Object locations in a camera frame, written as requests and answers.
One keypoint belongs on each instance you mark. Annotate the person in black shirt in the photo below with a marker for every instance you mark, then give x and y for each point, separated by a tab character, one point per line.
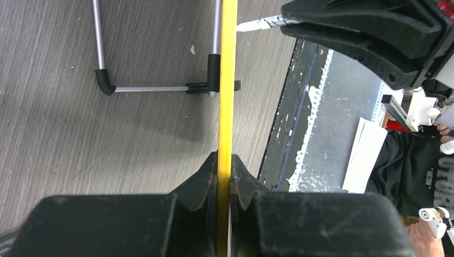
413	173

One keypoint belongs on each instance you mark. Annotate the whiteboard marker pen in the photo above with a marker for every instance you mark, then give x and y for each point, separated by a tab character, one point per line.
265	23

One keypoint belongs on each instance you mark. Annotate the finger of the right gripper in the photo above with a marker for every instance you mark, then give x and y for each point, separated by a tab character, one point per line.
403	42

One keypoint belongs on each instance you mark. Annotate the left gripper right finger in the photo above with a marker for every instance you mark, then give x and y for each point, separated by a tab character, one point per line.
268	223

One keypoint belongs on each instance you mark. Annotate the white paper sheets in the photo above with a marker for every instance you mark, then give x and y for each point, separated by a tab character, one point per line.
366	147

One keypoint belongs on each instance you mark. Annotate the yellow framed whiteboard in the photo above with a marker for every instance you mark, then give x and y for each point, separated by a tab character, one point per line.
227	46

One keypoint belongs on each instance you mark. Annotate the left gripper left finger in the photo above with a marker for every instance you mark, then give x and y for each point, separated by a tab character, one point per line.
180	223

